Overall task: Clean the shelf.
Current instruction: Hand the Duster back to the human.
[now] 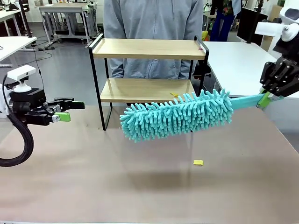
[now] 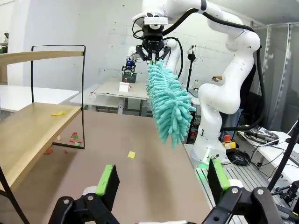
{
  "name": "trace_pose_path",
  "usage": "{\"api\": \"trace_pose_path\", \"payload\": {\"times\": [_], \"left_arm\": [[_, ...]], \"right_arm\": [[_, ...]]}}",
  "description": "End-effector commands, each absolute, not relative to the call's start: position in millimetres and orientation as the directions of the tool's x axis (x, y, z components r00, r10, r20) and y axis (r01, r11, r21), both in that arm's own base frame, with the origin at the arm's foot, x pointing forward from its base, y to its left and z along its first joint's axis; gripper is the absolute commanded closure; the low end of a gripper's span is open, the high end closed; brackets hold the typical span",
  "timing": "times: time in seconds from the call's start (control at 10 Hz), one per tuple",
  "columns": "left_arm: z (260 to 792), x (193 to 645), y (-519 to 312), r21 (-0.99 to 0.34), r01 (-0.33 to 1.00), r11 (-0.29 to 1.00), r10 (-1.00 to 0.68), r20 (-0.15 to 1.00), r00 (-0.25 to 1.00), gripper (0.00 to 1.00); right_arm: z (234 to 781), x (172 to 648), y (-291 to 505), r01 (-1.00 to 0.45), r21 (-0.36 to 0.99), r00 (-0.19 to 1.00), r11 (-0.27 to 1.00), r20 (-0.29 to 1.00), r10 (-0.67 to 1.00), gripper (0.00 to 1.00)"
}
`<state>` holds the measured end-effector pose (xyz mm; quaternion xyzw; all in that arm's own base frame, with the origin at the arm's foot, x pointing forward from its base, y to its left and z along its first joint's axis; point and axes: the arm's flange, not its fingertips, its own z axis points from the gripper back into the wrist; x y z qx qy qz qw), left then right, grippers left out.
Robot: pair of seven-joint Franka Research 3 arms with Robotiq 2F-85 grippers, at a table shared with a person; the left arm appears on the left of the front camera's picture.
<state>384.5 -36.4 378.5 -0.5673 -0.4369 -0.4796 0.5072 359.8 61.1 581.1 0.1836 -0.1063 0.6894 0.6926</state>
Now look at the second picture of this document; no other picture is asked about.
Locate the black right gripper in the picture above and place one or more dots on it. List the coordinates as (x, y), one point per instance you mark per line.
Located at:
(153, 42)

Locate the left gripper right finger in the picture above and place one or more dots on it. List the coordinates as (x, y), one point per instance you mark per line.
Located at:
(217, 184)

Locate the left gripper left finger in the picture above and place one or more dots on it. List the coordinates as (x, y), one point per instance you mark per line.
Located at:
(109, 186)

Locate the teal microfiber duster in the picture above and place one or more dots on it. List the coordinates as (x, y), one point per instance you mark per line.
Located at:
(168, 102)

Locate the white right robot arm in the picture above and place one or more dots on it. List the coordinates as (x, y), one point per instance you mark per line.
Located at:
(224, 98)

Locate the small gripper with blue light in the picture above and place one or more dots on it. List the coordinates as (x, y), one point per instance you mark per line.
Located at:
(128, 63)

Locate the green basket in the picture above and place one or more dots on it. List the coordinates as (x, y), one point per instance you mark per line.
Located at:
(129, 78)

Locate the black microphone stand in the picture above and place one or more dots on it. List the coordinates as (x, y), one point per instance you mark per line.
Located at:
(191, 56)

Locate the yellow paper scrap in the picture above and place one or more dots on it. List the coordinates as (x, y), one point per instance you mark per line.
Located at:
(58, 113)
(131, 154)

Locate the yellow red emergency stop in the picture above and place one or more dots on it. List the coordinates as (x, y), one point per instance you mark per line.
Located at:
(228, 143)

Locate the small white box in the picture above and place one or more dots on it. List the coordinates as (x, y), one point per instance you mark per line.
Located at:
(123, 86)

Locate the green paper scrap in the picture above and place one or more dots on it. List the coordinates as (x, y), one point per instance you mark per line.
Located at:
(77, 144)
(75, 138)

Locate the white lab table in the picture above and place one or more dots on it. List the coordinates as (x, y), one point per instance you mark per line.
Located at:
(112, 89)

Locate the red paper scrap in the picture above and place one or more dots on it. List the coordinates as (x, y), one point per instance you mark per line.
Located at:
(74, 134)
(77, 141)
(48, 151)

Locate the small brown object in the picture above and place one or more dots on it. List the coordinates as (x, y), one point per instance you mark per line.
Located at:
(217, 78)

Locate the black tripod leg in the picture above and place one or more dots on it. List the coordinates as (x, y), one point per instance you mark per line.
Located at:
(283, 158)

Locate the translucent plastic curtain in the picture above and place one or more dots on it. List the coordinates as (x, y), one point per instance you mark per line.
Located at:
(280, 70)

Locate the aluminium profile base frame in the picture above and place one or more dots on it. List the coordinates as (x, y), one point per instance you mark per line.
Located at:
(245, 172)

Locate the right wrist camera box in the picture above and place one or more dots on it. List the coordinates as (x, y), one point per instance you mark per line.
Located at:
(155, 20)

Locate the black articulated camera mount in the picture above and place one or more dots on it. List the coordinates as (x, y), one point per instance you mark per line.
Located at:
(292, 192)

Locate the two-tier wooden black-frame shelf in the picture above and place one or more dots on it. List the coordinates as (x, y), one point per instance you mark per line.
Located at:
(28, 130)

